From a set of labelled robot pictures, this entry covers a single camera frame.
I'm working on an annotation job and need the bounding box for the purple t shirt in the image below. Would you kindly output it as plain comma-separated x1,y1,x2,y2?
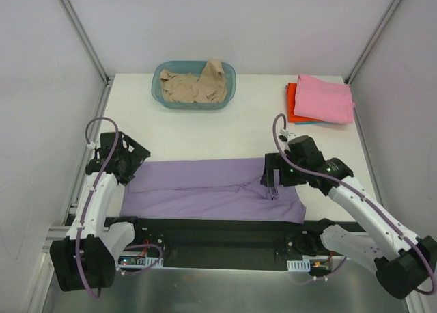
120,158,306,223

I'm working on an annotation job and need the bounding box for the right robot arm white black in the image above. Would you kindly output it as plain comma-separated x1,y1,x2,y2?
260,133,436,299

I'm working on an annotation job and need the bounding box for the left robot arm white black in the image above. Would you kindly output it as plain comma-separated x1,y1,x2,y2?
50,132,151,292

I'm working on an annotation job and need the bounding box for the blue folded t shirt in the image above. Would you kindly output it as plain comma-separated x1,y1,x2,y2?
294,121,337,127

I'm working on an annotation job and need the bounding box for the pink folded t shirt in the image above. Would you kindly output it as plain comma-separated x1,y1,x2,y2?
294,74,355,124

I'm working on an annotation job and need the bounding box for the orange folded t shirt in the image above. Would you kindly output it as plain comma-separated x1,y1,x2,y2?
286,83,322,124

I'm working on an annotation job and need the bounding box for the beige t shirt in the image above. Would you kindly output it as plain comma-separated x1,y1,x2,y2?
160,59,228,103

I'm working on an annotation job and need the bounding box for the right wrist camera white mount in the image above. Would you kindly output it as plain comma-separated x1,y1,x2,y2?
278,128,297,143

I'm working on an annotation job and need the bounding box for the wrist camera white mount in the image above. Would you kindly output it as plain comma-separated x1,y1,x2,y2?
278,128,297,143
87,141,100,151

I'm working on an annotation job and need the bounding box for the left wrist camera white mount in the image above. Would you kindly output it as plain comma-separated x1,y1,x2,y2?
87,141,100,151

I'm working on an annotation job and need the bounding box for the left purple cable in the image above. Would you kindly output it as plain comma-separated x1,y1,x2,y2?
75,116,165,299

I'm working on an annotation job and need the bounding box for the purple cable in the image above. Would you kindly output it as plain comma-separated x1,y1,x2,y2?
272,113,437,295
75,116,165,299

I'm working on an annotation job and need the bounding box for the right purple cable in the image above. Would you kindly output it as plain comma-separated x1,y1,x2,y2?
272,113,437,295

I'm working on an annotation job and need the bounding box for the left aluminium frame post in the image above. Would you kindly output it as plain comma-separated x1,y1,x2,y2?
52,0,112,85

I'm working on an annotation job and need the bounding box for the aluminium frame post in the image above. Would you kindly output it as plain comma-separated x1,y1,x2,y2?
52,0,112,85
343,0,412,85

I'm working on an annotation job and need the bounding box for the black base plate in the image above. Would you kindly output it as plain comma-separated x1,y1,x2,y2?
105,217,328,271

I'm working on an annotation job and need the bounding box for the left grey cable duct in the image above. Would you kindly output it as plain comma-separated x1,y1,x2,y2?
118,255,164,269

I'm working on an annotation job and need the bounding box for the grey cable duct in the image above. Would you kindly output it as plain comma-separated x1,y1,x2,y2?
287,259,311,273
118,255,164,269

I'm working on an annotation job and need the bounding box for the right grey cable duct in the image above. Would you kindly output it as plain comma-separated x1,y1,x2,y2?
287,259,311,273

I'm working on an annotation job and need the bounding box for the front aluminium rail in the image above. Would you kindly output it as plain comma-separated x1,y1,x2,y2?
42,223,412,260

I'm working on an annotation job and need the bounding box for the right aluminium frame post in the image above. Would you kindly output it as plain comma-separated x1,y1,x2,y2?
343,0,412,85

